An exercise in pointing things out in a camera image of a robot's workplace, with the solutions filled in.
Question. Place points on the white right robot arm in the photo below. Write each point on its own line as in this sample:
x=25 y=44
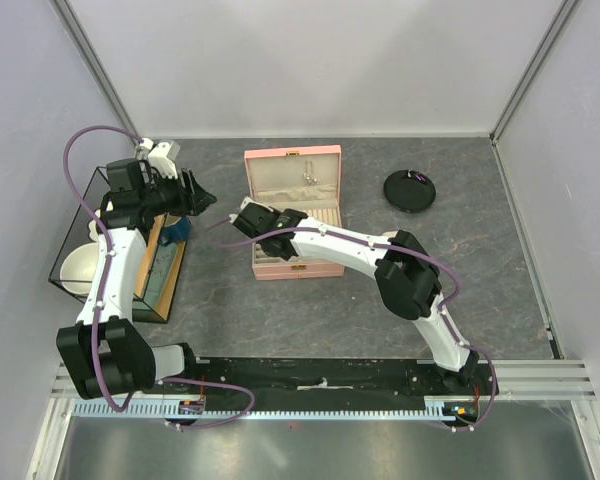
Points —
x=296 y=232

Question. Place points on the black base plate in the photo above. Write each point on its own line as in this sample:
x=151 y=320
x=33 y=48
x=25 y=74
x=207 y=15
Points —
x=328 y=384

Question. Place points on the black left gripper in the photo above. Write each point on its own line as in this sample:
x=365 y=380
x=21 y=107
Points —
x=193 y=199

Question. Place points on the blue mug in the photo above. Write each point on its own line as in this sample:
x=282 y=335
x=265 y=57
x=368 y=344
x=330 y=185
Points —
x=176 y=229

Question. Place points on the hair clips on plate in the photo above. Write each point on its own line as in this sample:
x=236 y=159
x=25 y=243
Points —
x=416 y=176

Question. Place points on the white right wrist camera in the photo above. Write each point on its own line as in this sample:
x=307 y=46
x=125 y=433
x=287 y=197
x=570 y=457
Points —
x=251 y=208

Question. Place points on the wooden board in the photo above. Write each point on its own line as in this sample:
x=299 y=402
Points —
x=157 y=275

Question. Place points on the slotted cable duct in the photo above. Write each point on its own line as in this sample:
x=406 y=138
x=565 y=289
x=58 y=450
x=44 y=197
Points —
x=173 y=409

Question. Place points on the black wire rack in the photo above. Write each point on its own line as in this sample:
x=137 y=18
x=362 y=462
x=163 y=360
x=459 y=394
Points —
x=76 y=236

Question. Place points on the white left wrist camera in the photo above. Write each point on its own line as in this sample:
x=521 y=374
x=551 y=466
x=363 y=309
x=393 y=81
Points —
x=161 y=156

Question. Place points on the white round bowl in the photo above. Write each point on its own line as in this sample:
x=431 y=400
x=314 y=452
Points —
x=78 y=269

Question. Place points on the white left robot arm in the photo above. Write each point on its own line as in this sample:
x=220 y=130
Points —
x=103 y=352

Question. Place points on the white scalloped dish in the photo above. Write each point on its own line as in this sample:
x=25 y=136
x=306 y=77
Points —
x=93 y=231

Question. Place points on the black round plate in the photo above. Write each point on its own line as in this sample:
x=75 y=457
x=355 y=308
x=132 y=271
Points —
x=408 y=195

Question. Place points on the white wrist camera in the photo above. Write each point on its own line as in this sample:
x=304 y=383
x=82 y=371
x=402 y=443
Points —
x=161 y=156
x=251 y=208

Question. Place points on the pink jewelry box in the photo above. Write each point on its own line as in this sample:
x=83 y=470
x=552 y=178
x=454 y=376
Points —
x=301 y=178

